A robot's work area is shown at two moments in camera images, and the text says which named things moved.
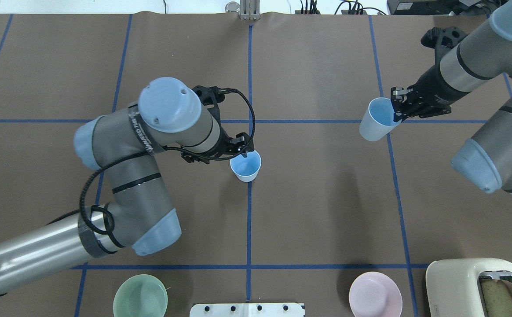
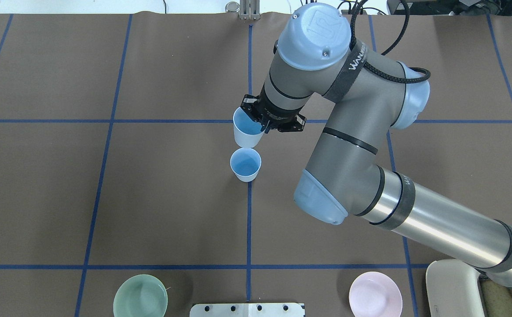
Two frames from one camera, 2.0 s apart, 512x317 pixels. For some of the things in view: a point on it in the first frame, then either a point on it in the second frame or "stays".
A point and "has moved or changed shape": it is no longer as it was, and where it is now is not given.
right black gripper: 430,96 -> 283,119
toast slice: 502,299 stays
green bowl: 140,295 stays
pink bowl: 375,294 stays
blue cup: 246,169 stays
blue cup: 378,122 has moved or changed shape
